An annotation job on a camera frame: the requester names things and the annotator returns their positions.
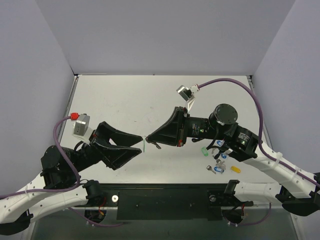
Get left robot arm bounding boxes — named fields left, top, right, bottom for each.
left=0, top=119, right=143, bottom=236

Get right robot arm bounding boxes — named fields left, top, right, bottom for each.
left=146, top=103, right=320, bottom=217

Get silver key cluster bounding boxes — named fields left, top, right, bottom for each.
left=215, top=157, right=226, bottom=169

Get blue tag key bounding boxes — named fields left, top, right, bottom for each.
left=206, top=165, right=226, bottom=174

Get yellow key tag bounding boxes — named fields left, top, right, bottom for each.
left=230, top=166, right=241, bottom=174

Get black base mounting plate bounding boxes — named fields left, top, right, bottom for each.
left=85, top=183, right=253, bottom=221

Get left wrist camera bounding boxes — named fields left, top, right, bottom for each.
left=72, top=114, right=93, bottom=144

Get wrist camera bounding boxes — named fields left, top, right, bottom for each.
left=176, top=84, right=200, bottom=113
left=72, top=114, right=93, bottom=144

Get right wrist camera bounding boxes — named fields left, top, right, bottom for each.
left=176, top=84, right=200, bottom=113

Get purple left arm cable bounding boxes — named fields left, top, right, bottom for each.
left=0, top=112, right=82, bottom=200

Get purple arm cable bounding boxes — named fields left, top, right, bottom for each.
left=0, top=112, right=82, bottom=200
left=193, top=78, right=320, bottom=188

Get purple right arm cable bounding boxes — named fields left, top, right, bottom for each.
left=193, top=78, right=320, bottom=188

